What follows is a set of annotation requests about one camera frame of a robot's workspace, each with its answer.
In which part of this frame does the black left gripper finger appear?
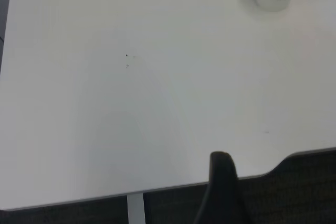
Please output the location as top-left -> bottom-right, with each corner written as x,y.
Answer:
193,151 -> 255,224

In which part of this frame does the white table leg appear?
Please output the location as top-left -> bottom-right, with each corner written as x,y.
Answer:
127,193 -> 146,224

